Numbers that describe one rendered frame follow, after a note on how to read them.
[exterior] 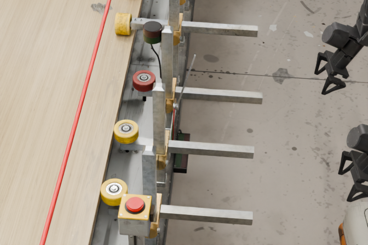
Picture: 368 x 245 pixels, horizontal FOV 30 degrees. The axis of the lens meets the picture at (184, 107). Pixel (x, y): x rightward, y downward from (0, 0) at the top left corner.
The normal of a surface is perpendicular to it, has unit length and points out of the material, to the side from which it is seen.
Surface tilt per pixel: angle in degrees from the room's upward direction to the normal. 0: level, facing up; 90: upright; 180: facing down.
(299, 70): 0
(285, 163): 0
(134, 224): 90
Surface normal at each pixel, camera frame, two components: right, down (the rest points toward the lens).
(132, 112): 0.02, -0.72
